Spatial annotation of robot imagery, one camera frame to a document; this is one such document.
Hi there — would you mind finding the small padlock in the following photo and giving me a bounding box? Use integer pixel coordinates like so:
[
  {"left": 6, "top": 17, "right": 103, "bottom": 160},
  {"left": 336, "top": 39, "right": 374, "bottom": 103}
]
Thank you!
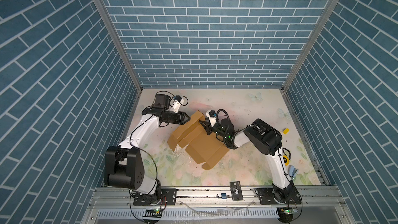
[{"left": 216, "top": 193, "right": 229, "bottom": 200}]

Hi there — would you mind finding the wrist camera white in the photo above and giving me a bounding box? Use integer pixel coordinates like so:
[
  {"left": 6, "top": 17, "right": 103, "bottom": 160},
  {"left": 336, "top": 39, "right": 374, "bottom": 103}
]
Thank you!
[
  {"left": 206, "top": 110, "right": 217, "bottom": 127},
  {"left": 171, "top": 95, "right": 188, "bottom": 113}
]

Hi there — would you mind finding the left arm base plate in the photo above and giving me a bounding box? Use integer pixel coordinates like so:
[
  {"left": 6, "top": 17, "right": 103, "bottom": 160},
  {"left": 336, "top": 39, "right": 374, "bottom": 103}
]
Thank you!
[{"left": 132, "top": 188, "right": 177, "bottom": 206}]

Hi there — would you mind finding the brown cardboard box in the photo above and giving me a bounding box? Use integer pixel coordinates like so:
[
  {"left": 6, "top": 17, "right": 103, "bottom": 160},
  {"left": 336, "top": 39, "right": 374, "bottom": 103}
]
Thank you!
[{"left": 167, "top": 111, "right": 229, "bottom": 170}]

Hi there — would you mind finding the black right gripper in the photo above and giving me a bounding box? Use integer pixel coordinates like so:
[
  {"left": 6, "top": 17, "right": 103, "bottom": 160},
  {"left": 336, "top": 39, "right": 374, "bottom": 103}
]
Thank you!
[{"left": 199, "top": 118, "right": 228, "bottom": 141}]

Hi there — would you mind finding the aluminium corner post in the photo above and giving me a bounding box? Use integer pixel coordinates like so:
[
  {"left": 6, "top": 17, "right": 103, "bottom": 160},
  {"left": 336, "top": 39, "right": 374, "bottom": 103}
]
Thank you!
[
  {"left": 92, "top": 0, "right": 142, "bottom": 93},
  {"left": 281, "top": 0, "right": 339, "bottom": 94}
]

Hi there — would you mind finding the white slotted cable duct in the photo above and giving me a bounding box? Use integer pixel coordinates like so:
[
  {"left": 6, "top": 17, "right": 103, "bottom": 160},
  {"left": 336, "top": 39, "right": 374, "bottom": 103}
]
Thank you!
[{"left": 97, "top": 207, "right": 278, "bottom": 220}]

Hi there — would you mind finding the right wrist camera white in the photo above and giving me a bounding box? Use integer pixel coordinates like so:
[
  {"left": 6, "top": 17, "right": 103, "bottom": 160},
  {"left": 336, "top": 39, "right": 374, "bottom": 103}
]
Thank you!
[{"left": 206, "top": 110, "right": 217, "bottom": 127}]

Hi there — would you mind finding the aluminium front rail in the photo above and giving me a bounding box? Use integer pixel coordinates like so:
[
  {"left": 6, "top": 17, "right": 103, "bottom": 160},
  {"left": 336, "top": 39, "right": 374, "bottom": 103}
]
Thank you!
[{"left": 89, "top": 185, "right": 346, "bottom": 209}]

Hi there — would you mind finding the controller board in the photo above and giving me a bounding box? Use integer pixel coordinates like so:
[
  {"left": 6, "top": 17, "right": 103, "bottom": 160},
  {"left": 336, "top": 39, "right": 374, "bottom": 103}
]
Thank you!
[
  {"left": 143, "top": 208, "right": 163, "bottom": 219},
  {"left": 277, "top": 207, "right": 297, "bottom": 224}
]

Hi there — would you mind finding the blue grey stapler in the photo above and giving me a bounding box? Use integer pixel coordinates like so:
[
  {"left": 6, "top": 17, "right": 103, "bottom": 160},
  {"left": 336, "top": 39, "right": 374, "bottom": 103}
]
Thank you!
[{"left": 288, "top": 166, "right": 298, "bottom": 178}]

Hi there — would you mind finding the small yellow block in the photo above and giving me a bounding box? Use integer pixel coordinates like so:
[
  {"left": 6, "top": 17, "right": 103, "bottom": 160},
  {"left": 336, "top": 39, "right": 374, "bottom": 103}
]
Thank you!
[{"left": 283, "top": 128, "right": 290, "bottom": 135}]

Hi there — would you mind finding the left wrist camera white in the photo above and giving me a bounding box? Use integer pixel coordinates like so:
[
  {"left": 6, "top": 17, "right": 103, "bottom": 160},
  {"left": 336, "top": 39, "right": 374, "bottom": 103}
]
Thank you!
[{"left": 171, "top": 95, "right": 188, "bottom": 113}]

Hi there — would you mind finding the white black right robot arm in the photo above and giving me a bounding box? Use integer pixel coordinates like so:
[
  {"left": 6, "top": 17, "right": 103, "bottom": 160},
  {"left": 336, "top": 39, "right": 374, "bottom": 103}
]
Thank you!
[{"left": 199, "top": 117, "right": 299, "bottom": 204}]

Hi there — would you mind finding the aluminium corner post left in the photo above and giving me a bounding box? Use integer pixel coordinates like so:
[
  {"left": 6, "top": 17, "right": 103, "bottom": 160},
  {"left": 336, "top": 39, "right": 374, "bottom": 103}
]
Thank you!
[{"left": 92, "top": 0, "right": 142, "bottom": 93}]

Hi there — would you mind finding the aluminium corner post right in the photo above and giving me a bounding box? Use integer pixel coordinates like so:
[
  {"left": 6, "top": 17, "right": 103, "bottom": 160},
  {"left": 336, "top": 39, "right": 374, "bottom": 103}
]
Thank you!
[{"left": 281, "top": 0, "right": 339, "bottom": 94}]

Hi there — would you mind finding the left controller board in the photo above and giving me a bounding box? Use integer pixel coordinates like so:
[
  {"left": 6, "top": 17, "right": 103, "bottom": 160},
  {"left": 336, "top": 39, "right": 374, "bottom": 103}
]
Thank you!
[{"left": 143, "top": 208, "right": 163, "bottom": 219}]

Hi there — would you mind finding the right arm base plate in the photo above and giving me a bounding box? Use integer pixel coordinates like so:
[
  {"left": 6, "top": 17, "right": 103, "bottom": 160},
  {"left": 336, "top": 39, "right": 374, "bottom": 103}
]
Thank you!
[{"left": 253, "top": 187, "right": 302, "bottom": 205}]

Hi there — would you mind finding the right controller board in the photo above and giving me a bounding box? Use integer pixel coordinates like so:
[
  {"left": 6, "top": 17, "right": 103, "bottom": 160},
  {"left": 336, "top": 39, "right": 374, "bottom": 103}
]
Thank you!
[{"left": 277, "top": 207, "right": 297, "bottom": 224}]

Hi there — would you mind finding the yellow tape measure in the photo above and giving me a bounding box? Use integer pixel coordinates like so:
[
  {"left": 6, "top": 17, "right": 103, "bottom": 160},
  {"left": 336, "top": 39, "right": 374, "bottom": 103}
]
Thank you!
[{"left": 282, "top": 147, "right": 291, "bottom": 166}]

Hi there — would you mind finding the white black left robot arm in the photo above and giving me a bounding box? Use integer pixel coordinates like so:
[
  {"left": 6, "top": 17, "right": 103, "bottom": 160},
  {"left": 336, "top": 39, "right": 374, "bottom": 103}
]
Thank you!
[{"left": 104, "top": 91, "right": 190, "bottom": 201}]

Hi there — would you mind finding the black VIP card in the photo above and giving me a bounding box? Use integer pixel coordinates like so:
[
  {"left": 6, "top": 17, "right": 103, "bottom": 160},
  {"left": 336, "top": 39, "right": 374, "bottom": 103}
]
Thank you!
[{"left": 230, "top": 181, "right": 243, "bottom": 201}]

